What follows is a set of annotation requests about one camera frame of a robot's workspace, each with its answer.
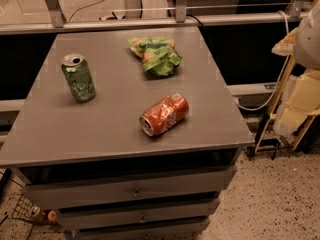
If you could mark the grey drawer cabinet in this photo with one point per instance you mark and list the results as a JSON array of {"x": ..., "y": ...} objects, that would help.
[{"x": 93, "y": 163}]

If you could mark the red coke can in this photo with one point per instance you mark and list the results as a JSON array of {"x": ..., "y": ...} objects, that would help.
[{"x": 164, "y": 114}]

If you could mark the yellow metal cart frame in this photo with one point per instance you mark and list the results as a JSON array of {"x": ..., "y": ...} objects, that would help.
[{"x": 293, "y": 108}]

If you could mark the metal railing frame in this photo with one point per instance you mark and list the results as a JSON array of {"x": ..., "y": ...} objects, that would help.
[{"x": 59, "y": 16}]

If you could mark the green soda can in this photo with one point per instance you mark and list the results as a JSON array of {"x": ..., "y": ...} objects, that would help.
[{"x": 78, "y": 77}]

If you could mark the orange fruit in basket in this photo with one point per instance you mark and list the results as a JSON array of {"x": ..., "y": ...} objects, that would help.
[{"x": 52, "y": 217}]

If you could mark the wire basket on floor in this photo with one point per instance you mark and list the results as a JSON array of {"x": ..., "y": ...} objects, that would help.
[{"x": 22, "y": 210}]

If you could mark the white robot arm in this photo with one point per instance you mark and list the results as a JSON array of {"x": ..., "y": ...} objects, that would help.
[{"x": 304, "y": 41}]

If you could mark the green chip bag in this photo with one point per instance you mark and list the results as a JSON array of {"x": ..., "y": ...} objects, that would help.
[{"x": 157, "y": 54}]

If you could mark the can in basket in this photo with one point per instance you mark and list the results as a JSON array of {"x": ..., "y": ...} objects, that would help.
[{"x": 36, "y": 214}]

